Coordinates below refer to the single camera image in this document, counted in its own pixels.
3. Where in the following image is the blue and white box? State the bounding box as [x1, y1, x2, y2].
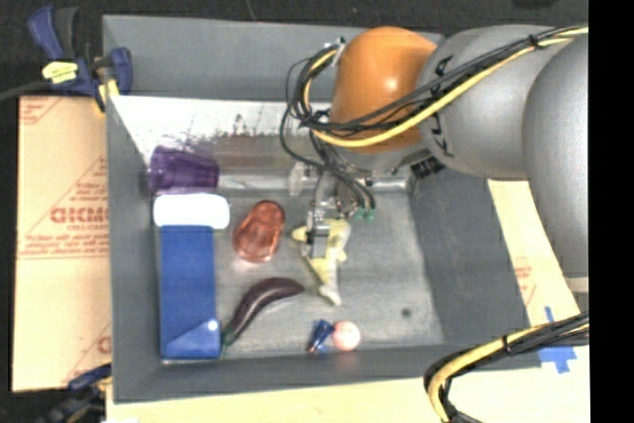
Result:
[152, 192, 232, 361]

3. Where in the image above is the grey metal bin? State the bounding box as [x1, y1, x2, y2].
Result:
[101, 14, 542, 403]

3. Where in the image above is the brown cardboard board, red print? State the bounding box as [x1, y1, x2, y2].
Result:
[10, 93, 583, 393]

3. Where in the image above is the purple toy eggplant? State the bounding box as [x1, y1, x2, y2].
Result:
[220, 276, 306, 346]

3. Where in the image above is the purple plastic cup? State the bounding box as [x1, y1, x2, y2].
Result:
[147, 145, 221, 194]

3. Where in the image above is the small blue pointed object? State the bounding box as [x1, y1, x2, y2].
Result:
[306, 318, 335, 356]

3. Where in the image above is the pink ball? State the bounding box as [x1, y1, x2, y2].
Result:
[331, 319, 363, 353]

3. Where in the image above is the black cylinder on white bracket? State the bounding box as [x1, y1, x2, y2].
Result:
[408, 156, 443, 181]

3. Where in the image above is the orange plastic cup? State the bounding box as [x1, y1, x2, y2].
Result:
[232, 199, 287, 264]

